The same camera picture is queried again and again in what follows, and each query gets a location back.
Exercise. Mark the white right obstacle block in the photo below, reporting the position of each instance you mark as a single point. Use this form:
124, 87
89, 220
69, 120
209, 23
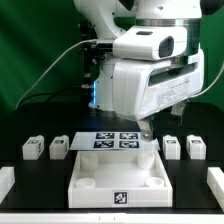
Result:
215, 180

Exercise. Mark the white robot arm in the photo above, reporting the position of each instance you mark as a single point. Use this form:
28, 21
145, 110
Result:
112, 18

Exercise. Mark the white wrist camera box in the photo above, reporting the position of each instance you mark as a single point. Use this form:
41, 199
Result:
151, 43

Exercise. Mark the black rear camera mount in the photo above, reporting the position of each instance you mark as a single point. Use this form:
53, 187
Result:
89, 56

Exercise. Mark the white square tabletop tray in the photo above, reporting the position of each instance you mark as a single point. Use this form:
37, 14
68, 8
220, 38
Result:
110, 179

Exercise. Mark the white left obstacle block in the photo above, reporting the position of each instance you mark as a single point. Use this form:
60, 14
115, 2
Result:
7, 180

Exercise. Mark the white obstacle block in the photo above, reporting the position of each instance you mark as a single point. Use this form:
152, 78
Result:
215, 180
7, 180

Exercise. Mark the white sheet with markers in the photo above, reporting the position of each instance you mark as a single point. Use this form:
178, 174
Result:
90, 141

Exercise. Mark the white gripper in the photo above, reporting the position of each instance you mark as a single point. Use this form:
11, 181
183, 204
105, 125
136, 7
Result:
142, 88

